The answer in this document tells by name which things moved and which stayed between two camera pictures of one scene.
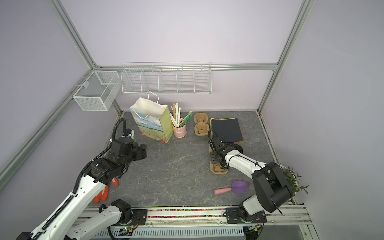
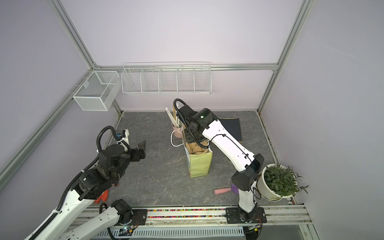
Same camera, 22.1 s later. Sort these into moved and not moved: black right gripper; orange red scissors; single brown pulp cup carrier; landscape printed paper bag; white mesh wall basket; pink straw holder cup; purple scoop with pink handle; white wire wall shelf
Moved: landscape printed paper bag; single brown pulp cup carrier; black right gripper
Not moved: purple scoop with pink handle; pink straw holder cup; white wire wall shelf; orange red scissors; white mesh wall basket
